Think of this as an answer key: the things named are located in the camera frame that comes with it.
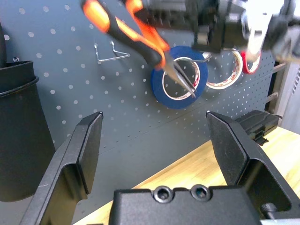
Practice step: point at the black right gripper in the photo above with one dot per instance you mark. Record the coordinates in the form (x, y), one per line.
(215, 28)

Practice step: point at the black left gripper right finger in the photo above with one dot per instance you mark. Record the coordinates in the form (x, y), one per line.
(234, 152)

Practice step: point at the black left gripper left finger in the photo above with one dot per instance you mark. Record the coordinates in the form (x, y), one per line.
(70, 168)

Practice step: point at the orange black needle-nose pliers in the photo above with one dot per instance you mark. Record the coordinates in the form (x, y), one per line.
(150, 47)

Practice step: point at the blue tape roll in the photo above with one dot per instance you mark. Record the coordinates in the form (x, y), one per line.
(157, 93)

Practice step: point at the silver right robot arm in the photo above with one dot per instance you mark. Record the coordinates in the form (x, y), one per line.
(286, 28)

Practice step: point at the grey metal pegboard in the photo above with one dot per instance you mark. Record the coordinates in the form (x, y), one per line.
(117, 93)

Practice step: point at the silver double prong hook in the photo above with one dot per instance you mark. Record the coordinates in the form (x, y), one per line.
(194, 60)

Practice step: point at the black tool case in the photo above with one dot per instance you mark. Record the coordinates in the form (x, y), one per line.
(257, 119)

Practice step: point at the red tape roll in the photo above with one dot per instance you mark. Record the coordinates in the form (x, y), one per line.
(246, 68)

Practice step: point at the white tape roll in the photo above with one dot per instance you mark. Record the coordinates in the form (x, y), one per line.
(232, 79)

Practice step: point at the black plastic cup holder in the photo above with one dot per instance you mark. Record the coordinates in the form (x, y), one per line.
(21, 140)

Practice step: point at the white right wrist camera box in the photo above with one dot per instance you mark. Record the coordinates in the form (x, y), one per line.
(255, 35)

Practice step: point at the white metal cabinet frame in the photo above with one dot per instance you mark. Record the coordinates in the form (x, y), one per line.
(290, 98)

